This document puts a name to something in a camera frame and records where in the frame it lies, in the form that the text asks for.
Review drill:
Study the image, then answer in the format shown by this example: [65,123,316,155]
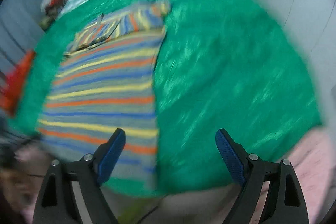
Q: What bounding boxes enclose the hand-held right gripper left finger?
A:
[33,128,126,224]

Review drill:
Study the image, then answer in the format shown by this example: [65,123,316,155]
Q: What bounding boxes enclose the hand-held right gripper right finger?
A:
[215,129,310,224]

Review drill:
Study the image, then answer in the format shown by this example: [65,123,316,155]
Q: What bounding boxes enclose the striped knit shirt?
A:
[37,0,172,189]

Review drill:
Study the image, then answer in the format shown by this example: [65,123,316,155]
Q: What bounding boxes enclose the pile of mixed clothes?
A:
[39,0,70,30]

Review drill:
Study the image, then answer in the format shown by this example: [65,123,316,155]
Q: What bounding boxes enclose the pink dotted bed sheet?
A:
[16,127,336,224]

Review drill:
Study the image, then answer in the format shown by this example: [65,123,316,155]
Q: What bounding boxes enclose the green patterned blanket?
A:
[8,0,323,198]

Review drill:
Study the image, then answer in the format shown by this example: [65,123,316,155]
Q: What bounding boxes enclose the orange cloth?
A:
[0,49,36,117]

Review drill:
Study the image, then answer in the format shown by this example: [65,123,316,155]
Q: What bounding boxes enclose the grey curtain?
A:
[0,0,48,77]

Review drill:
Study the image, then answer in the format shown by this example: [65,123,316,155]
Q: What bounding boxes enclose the black cable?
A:
[138,204,159,224]

